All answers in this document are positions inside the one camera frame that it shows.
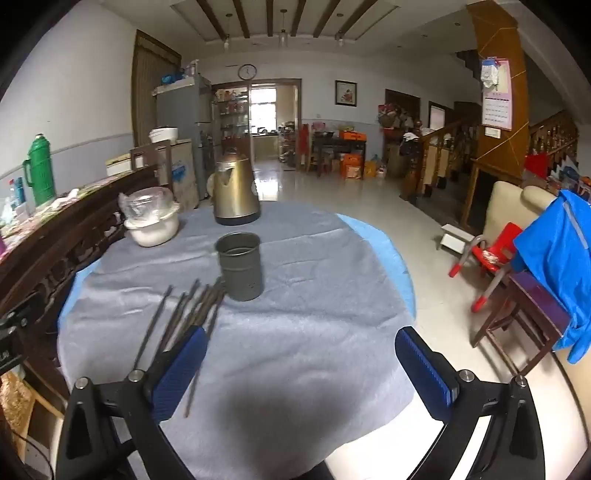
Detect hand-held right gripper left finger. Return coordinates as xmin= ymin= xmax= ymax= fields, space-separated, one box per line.
xmin=54 ymin=325 xmax=211 ymax=480

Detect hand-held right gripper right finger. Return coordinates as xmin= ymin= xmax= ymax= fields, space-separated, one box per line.
xmin=394 ymin=326 xmax=541 ymax=480

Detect bundle of metal chopsticks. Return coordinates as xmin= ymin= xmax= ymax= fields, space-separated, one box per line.
xmin=136 ymin=276 xmax=227 ymax=418

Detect grey metal utensil holder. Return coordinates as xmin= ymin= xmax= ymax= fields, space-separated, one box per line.
xmin=215 ymin=232 xmax=265 ymax=302

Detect dark carved wooden sideboard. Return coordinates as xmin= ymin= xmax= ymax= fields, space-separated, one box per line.
xmin=0 ymin=164 xmax=171 ymax=402

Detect blue tablecloth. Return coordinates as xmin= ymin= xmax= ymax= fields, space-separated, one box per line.
xmin=58 ymin=212 xmax=416 ymax=333

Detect grey tablecloth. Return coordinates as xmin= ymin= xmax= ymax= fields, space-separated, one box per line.
xmin=56 ymin=200 xmax=414 ymax=480

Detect dark wooden stool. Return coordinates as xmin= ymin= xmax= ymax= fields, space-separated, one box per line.
xmin=471 ymin=270 xmax=578 ymax=377

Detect white step stool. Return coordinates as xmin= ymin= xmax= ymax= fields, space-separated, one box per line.
xmin=436 ymin=223 xmax=476 ymax=254

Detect white ceramic bowl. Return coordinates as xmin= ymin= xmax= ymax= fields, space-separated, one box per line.
xmin=124 ymin=205 xmax=181 ymax=247

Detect colourful printed papers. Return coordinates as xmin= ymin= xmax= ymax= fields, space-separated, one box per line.
xmin=0 ymin=182 xmax=134 ymax=245

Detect red plastic child chair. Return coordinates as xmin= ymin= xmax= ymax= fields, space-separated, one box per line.
xmin=448 ymin=222 xmax=525 ymax=313

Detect green thermos flask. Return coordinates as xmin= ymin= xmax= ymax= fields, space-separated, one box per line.
xmin=23 ymin=134 xmax=58 ymax=207

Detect blue raincoat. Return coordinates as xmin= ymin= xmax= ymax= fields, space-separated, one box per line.
xmin=510 ymin=188 xmax=591 ymax=365

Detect gold electric kettle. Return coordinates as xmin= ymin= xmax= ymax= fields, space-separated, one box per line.
xmin=206 ymin=148 xmax=262 ymax=226

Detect cream armchair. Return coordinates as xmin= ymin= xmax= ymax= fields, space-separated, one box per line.
xmin=482 ymin=181 xmax=559 ymax=241

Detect white freezer with blue print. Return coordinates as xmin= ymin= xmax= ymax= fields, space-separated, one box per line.
xmin=168 ymin=138 xmax=200 ymax=208

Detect brown wooden chair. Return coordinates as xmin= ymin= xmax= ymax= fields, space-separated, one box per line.
xmin=130 ymin=141 xmax=172 ymax=185

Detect wooden stair railing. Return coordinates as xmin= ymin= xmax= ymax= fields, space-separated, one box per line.
xmin=401 ymin=111 xmax=580 ymax=200

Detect dark wooden side table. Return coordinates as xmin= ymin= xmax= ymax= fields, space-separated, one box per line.
xmin=310 ymin=131 xmax=368 ymax=177

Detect glass display shelf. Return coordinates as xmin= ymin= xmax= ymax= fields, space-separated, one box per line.
xmin=213 ymin=85 xmax=252 ymax=162

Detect grey refrigerator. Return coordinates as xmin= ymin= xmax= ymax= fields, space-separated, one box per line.
xmin=154 ymin=76 xmax=213 ymax=204

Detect brown wooden door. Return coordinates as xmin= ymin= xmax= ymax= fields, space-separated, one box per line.
xmin=131 ymin=30 xmax=182 ymax=149

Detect pink wall calendar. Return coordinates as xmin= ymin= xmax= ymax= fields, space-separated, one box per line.
xmin=480 ymin=58 xmax=514 ymax=131

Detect framed wall picture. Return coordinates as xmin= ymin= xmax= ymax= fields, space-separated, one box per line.
xmin=335 ymin=80 xmax=358 ymax=107

